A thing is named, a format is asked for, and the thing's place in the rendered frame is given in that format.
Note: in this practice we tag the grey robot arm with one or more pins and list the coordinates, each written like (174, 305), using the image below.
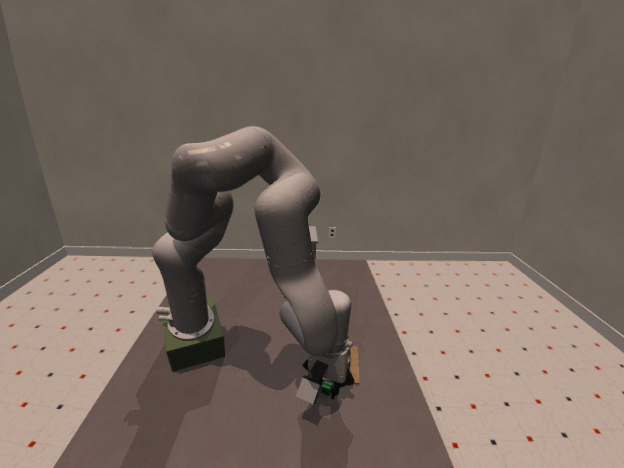
(202, 176)

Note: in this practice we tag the green die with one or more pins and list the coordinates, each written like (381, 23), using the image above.
(326, 388)

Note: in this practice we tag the orange flat mat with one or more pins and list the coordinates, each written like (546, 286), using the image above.
(354, 367)

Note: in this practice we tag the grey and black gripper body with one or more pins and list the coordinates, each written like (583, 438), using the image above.
(336, 370)

